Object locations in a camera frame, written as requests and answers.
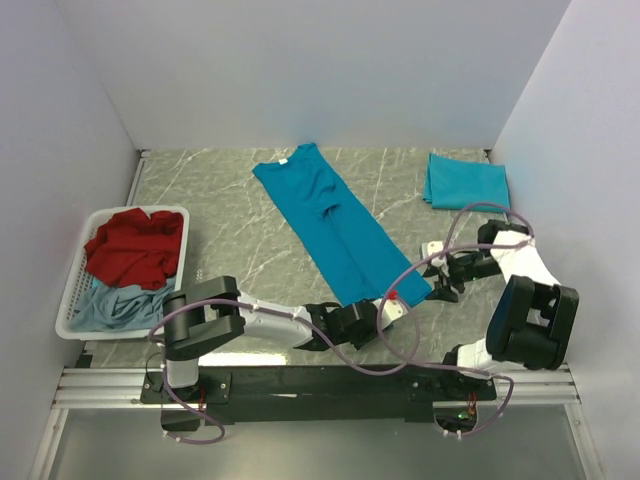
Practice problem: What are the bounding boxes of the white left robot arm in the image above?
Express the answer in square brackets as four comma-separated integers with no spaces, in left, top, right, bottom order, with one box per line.
[161,276,404,402]

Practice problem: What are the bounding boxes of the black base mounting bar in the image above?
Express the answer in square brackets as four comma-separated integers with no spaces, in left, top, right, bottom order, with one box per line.
[139,364,496,432]

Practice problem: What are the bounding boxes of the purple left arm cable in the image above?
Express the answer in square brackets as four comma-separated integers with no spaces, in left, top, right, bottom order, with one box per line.
[147,294,421,444]

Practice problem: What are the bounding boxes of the light blue t shirt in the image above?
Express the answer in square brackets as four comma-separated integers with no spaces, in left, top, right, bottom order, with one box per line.
[70,277,175,333]

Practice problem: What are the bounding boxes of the folded teal t shirt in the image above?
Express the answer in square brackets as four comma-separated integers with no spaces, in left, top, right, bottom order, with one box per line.
[423,153,511,210]

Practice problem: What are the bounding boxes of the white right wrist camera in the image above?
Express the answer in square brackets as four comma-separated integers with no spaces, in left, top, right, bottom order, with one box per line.
[420,241,453,278]

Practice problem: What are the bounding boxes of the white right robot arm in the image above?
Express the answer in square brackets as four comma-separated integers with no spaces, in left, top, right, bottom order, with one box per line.
[420,219,579,399]

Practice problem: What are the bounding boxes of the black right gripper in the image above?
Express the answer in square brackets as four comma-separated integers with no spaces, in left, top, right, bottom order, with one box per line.
[423,252,503,304]

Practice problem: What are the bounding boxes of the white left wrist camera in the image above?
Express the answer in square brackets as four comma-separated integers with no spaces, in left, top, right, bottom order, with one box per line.
[374,290,408,330]

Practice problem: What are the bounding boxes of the red t shirt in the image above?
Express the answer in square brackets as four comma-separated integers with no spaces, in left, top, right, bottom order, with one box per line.
[84,208,184,290]

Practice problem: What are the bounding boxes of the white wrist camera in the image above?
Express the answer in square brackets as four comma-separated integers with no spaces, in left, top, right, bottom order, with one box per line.
[374,290,408,330]
[420,241,453,278]

